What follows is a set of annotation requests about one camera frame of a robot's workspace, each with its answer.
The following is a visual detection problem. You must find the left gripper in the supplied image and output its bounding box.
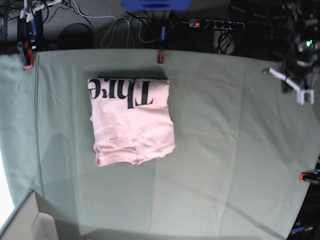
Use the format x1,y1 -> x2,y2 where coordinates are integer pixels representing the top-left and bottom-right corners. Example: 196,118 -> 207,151
281,59 -> 318,94

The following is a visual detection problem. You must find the pink t-shirt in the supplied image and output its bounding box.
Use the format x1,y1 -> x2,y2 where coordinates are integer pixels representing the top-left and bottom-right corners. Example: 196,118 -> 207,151
87,78 -> 176,167

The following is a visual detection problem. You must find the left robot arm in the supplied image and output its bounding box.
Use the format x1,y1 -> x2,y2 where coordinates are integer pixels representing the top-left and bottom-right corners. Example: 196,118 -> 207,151
279,0 -> 320,90

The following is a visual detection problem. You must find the red black clamp right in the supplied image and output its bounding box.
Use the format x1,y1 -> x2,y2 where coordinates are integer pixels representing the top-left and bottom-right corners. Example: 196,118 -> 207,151
299,161 -> 320,185

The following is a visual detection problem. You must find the red black clamp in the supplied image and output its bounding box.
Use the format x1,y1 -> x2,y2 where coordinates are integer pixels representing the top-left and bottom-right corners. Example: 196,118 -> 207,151
156,25 -> 166,65
17,18 -> 38,69
299,161 -> 320,185

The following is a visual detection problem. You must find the black power strip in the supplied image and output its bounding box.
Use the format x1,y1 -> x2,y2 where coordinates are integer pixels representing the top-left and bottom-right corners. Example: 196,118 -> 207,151
188,19 -> 246,32

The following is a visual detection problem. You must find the red black clamp middle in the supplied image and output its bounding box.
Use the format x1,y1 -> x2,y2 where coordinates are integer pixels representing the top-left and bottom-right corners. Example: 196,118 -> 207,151
156,25 -> 166,65

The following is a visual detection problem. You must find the blue plastic box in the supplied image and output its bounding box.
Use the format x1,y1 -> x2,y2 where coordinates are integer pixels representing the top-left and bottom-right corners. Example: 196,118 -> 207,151
120,0 -> 192,11

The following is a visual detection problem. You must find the black round stool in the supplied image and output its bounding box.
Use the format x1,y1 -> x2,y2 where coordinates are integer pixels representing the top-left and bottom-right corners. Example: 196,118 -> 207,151
57,23 -> 94,50

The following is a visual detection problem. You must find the red black clamp left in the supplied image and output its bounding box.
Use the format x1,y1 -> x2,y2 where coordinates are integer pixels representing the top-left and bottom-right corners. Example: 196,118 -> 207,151
17,18 -> 38,69

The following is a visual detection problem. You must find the white cardboard box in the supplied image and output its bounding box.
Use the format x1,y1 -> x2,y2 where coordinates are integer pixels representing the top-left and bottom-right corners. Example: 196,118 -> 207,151
0,190 -> 59,240

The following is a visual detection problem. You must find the white cable on floor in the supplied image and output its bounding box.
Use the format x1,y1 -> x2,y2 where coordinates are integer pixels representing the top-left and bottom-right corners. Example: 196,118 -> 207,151
72,0 -> 163,49

